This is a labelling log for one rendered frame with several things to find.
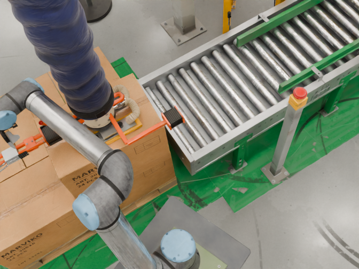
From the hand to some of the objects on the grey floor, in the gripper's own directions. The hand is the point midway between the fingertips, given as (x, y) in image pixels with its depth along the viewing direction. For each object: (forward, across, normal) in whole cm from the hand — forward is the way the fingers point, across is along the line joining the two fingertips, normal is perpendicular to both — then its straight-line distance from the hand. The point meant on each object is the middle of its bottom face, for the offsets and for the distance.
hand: (8, 136), depth 199 cm
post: (+122, -45, -135) cm, 187 cm away
